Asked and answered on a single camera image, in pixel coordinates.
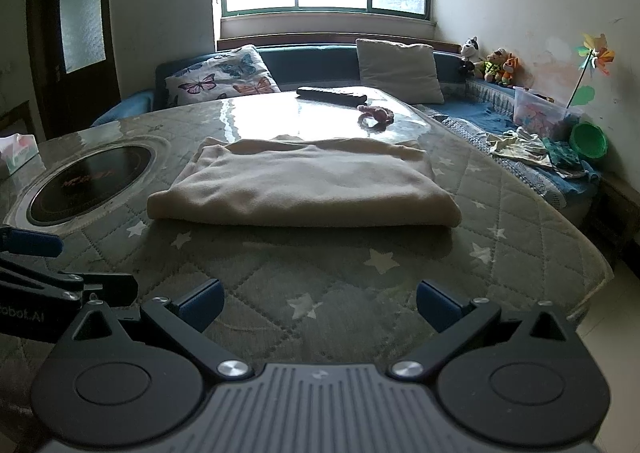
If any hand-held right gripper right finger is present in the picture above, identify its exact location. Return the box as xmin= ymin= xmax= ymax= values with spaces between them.
xmin=390 ymin=279 xmax=583 ymax=381

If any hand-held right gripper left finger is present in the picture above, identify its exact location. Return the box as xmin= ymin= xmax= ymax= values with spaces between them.
xmin=62 ymin=278 xmax=255 ymax=381

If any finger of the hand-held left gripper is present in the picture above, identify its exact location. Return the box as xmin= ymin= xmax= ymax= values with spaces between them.
xmin=0 ymin=257 xmax=139 ymax=307
xmin=0 ymin=226 xmax=65 ymax=259

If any beige shirt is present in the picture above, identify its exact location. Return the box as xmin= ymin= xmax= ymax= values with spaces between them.
xmin=146 ymin=134 xmax=462 ymax=229

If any round black induction cooktop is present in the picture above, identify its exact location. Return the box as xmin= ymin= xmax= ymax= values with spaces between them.
xmin=10 ymin=143 xmax=164 ymax=229

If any grey quilted star table cover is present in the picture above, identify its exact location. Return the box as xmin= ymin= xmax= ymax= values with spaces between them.
xmin=0 ymin=87 xmax=615 ymax=434

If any tissue box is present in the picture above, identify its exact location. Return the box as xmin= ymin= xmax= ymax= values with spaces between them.
xmin=0 ymin=132 xmax=40 ymax=177

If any pale crumpled cloth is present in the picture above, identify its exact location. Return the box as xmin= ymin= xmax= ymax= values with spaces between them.
xmin=482 ymin=127 xmax=554 ymax=169

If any blue patterned sofa blanket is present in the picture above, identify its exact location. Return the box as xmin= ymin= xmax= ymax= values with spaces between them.
xmin=415 ymin=82 xmax=603 ymax=210

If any small pink toy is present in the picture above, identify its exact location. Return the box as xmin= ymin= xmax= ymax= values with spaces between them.
xmin=356 ymin=104 xmax=395 ymax=126

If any green crumpled cloth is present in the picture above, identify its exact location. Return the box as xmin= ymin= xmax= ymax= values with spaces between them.
xmin=542 ymin=136 xmax=601 ymax=180

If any dark wooden glass door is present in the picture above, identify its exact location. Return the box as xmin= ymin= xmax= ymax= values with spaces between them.
xmin=26 ymin=0 xmax=121 ymax=142

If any clear plastic storage box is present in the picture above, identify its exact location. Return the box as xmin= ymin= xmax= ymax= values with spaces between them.
xmin=512 ymin=86 xmax=584 ymax=139

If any green plastic bowl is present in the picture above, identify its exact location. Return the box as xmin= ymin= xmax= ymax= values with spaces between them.
xmin=569 ymin=121 xmax=609 ymax=159

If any butterfly print pillow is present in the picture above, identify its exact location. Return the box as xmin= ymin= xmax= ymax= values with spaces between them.
xmin=164 ymin=45 xmax=281 ymax=109

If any black remote control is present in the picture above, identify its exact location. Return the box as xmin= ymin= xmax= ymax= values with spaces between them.
xmin=296 ymin=86 xmax=369 ymax=106

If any plain grey pillow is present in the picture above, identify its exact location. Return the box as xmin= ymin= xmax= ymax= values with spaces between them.
xmin=355 ymin=38 xmax=445 ymax=105

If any orange plush toy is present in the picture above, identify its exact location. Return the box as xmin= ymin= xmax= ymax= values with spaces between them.
xmin=500 ymin=55 xmax=521 ymax=86

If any brown plush toy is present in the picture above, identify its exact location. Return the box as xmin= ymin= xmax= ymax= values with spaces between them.
xmin=482 ymin=48 xmax=509 ymax=84

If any black and white plush toy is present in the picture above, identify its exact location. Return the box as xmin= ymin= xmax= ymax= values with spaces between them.
xmin=458 ymin=36 xmax=482 ymax=79

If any blue sofa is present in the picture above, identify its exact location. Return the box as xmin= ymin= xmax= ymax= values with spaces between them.
xmin=90 ymin=44 xmax=608 ymax=234

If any colourful pinwheel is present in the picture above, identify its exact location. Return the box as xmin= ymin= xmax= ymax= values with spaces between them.
xmin=565 ymin=33 xmax=616 ymax=110

